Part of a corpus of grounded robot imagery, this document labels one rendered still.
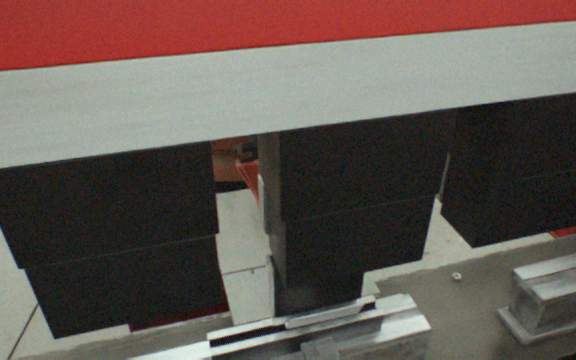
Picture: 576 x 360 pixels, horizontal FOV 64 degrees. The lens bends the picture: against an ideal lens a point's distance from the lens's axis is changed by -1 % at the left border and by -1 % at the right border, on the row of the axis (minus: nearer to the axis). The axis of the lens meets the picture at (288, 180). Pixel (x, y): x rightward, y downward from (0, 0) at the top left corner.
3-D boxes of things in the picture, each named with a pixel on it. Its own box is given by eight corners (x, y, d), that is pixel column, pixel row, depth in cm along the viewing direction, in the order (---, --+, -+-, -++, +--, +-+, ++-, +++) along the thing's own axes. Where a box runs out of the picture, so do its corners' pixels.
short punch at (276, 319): (352, 299, 54) (359, 237, 49) (359, 312, 52) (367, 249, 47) (270, 318, 52) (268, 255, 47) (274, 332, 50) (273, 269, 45)
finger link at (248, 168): (301, 209, 62) (292, 140, 62) (250, 218, 61) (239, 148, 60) (289, 204, 69) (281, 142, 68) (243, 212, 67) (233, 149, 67)
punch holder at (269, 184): (387, 210, 53) (407, 72, 44) (425, 259, 46) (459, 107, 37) (260, 234, 49) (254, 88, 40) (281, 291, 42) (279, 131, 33)
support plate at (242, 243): (311, 183, 78) (311, 178, 77) (379, 297, 56) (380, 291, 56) (204, 201, 73) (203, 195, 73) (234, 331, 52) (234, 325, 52)
